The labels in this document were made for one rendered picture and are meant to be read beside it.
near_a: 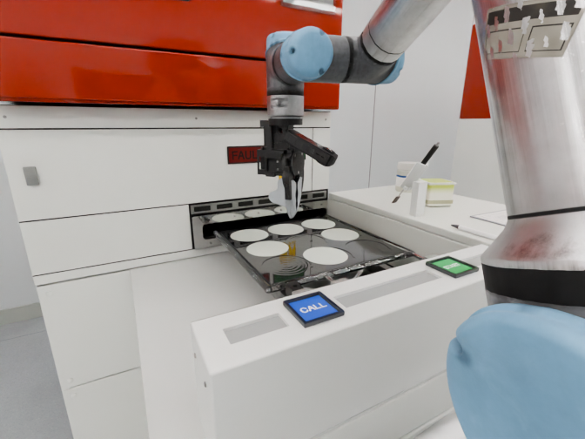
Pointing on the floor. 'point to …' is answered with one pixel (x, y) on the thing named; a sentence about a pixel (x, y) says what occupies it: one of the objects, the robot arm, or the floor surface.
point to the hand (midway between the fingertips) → (294, 212)
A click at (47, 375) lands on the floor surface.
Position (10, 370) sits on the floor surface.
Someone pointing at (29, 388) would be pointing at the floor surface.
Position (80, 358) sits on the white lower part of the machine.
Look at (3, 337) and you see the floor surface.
